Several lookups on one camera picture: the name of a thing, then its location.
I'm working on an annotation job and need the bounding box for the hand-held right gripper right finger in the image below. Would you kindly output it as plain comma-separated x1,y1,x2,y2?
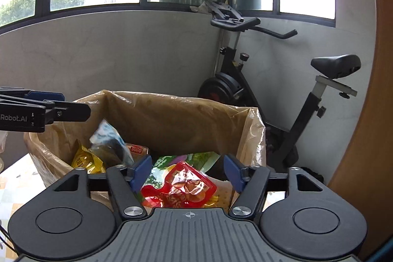
224,154,326,217

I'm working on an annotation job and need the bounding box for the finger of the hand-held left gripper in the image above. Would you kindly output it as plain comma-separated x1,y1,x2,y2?
44,101,91,125
0,86,66,103

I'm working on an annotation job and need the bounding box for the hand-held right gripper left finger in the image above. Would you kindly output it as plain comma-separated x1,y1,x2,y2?
53,155,153,219

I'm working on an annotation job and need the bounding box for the brown bun packet red label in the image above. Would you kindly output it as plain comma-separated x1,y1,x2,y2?
124,143,149,156

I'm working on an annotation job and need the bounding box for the clear cracker packet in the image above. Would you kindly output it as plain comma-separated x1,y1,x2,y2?
203,179,240,210

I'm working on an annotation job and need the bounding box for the green snack packet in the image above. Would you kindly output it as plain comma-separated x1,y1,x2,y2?
144,152,222,189

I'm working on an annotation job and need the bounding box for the clear plastic box liner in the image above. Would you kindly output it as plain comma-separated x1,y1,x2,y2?
24,90,267,187

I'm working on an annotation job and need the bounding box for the blue white snack packet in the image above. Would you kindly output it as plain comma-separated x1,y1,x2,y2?
89,119,136,166

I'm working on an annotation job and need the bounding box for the red snack packet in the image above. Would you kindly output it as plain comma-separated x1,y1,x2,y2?
140,161,217,209

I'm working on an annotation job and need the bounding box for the yellow snack packet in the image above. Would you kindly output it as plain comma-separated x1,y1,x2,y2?
71,139,105,174

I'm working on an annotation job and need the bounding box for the brown cardboard box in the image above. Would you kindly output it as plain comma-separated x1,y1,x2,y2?
24,90,267,215

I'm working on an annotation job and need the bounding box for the black exercise bike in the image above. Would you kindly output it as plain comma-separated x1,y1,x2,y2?
197,0,362,184

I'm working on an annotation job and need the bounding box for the thin metal pole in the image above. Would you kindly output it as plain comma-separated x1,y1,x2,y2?
215,0,230,78

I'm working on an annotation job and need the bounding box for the wooden cabinet panel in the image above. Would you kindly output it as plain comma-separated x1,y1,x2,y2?
325,0,393,259

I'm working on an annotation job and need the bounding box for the crumpled beige rag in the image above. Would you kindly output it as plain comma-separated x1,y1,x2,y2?
190,2,213,14

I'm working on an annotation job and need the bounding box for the teal cloth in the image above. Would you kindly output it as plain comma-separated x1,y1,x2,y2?
367,237,393,262

